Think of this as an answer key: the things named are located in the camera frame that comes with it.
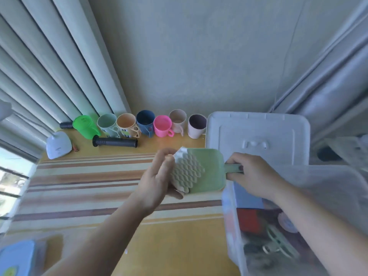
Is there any person's right hand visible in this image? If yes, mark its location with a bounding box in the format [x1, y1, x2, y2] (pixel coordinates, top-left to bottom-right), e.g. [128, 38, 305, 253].
[225, 152, 286, 202]

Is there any person's left hand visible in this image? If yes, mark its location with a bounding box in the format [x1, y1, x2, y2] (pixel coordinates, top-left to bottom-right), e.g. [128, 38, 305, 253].
[137, 148, 184, 219]

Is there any green plastic slotted scoop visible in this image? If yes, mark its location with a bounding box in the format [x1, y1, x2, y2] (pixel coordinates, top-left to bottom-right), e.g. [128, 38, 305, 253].
[171, 148, 244, 195]

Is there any white wiping cloth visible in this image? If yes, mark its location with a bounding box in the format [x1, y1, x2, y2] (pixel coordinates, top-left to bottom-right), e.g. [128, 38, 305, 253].
[170, 146, 191, 195]

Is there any person's left forearm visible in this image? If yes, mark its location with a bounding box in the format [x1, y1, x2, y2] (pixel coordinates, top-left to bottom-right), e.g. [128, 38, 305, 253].
[43, 195, 163, 276]

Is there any person's right forearm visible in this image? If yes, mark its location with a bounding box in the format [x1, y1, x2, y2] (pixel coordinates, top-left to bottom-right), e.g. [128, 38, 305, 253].
[270, 181, 368, 276]

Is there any white storage box lid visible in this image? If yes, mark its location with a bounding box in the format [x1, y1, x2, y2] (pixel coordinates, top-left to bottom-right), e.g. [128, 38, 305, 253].
[205, 111, 311, 167]

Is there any red box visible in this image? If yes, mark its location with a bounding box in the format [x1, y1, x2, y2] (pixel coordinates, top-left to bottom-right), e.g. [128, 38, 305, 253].
[237, 208, 266, 234]

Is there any pale lilac plastic cup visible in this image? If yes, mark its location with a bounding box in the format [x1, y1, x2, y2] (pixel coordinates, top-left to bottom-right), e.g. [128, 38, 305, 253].
[188, 114, 207, 139]

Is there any pink plastic cup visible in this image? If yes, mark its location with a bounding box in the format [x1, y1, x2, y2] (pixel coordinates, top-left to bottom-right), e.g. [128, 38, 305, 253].
[153, 115, 175, 138]

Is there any beige plastic cup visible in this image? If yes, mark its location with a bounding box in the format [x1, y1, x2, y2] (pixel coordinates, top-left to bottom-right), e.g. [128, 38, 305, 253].
[169, 109, 187, 136]

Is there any white round container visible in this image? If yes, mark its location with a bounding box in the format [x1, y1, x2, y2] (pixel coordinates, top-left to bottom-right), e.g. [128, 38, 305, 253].
[277, 212, 299, 234]

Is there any dark blue plastic cup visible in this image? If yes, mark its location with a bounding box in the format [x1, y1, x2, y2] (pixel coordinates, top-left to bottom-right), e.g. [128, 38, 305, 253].
[136, 110, 156, 138]

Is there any long black rubber grip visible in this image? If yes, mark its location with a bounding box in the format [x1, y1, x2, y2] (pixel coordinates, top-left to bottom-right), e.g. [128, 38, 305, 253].
[92, 135, 138, 149]

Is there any clear plastic storage box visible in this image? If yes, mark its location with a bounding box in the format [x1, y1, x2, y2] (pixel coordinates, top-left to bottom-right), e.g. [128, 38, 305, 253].
[221, 163, 368, 276]

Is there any orange plastic cup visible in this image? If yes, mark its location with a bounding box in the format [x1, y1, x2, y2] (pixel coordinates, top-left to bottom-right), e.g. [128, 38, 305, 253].
[116, 113, 141, 139]

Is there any green plastic clip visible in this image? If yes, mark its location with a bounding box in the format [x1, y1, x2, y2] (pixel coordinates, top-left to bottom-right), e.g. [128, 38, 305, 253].
[263, 224, 301, 260]

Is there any striped table mat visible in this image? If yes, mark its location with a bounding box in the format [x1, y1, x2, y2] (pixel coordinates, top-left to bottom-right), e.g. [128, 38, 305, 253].
[6, 153, 228, 234]

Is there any sage green plastic cup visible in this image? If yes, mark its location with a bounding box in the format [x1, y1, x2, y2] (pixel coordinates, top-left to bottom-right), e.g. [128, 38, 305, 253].
[97, 113, 121, 139]

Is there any bright green plastic cup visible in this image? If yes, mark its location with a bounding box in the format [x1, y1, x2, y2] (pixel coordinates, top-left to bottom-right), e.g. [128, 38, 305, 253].
[72, 115, 102, 140]

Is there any white plastic device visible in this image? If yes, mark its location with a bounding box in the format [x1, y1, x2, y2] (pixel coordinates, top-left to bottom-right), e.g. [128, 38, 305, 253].
[46, 131, 72, 160]

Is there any grey shiny curtain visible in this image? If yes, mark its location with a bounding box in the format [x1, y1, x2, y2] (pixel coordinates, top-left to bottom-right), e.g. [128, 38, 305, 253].
[267, 0, 368, 147]

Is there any light blue lidded box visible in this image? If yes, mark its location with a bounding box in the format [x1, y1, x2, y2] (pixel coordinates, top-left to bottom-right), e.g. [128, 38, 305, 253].
[0, 240, 48, 276]

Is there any white pleated curtain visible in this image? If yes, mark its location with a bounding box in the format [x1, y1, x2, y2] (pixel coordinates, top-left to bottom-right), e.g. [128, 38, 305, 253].
[0, 0, 133, 163]

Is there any window frame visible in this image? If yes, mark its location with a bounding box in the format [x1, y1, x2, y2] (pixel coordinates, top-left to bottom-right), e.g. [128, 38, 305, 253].
[0, 146, 38, 234]

